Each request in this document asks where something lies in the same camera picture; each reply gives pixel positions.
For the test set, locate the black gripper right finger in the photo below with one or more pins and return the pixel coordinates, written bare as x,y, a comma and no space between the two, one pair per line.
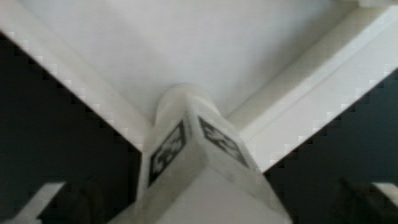
365,204

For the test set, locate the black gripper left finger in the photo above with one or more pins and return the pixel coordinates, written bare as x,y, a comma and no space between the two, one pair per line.
69,202

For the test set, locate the white square table top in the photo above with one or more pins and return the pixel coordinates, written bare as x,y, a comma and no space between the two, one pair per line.
253,48

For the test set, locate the white fence wall rail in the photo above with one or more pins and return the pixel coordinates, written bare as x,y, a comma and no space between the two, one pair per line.
323,83

